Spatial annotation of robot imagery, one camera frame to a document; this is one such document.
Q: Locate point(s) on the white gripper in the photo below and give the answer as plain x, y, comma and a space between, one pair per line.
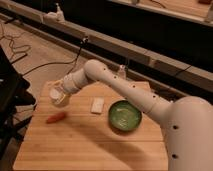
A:
68, 85

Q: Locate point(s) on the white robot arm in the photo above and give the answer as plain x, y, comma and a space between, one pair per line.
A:
187, 123

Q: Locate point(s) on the orange carrot toy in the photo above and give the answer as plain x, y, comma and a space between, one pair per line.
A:
55, 118

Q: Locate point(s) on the white sponge block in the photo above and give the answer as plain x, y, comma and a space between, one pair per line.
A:
97, 105

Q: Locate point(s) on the black chair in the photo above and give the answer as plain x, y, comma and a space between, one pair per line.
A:
13, 93

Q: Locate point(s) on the clear small bottle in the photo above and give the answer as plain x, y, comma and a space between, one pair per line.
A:
122, 71

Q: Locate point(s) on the green round plate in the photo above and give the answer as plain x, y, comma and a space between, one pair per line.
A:
124, 116

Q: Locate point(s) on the white object on rail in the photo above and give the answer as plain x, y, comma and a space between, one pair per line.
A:
58, 15

